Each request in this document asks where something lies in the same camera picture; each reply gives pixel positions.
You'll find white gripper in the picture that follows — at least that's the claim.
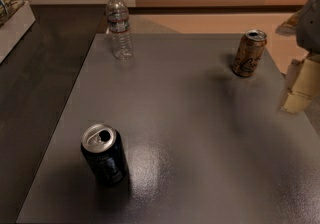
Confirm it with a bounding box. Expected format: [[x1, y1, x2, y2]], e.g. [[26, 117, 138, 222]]
[[275, 0, 320, 113]]

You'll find orange soda can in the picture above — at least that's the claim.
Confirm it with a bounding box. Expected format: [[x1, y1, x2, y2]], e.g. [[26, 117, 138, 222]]
[[232, 29, 267, 78]]

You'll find clear plastic water bottle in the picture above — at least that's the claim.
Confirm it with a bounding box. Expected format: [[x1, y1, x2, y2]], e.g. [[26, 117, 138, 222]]
[[106, 0, 133, 60]]

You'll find dark blue soda can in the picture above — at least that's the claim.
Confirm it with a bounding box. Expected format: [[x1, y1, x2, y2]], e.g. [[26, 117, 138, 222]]
[[81, 123, 128, 186]]

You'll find white box with patterned items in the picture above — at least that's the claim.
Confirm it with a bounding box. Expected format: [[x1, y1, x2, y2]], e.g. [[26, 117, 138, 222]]
[[0, 0, 35, 63]]

